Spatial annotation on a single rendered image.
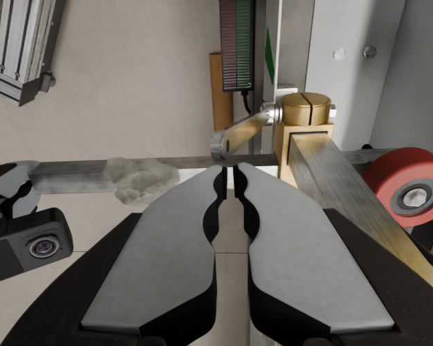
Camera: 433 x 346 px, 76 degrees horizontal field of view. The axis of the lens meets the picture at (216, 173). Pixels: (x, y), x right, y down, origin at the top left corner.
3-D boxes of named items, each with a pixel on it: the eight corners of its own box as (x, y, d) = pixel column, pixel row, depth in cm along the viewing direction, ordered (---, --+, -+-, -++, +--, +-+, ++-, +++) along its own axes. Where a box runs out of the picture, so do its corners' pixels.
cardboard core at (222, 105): (213, 134, 113) (208, 55, 98) (214, 127, 120) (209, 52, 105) (233, 133, 113) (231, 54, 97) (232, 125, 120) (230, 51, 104)
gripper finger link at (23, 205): (7, 166, 37) (-51, 210, 29) (50, 165, 37) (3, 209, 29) (17, 185, 39) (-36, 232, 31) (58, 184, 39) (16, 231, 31)
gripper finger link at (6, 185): (-4, 145, 36) (-68, 186, 28) (41, 143, 35) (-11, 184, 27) (7, 166, 37) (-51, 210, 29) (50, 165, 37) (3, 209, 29)
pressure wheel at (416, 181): (330, 174, 39) (365, 233, 29) (340, 120, 35) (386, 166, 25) (389, 172, 38) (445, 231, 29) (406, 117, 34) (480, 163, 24)
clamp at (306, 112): (270, 192, 38) (276, 216, 33) (276, 92, 31) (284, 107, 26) (312, 191, 37) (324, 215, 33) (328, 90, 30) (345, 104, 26)
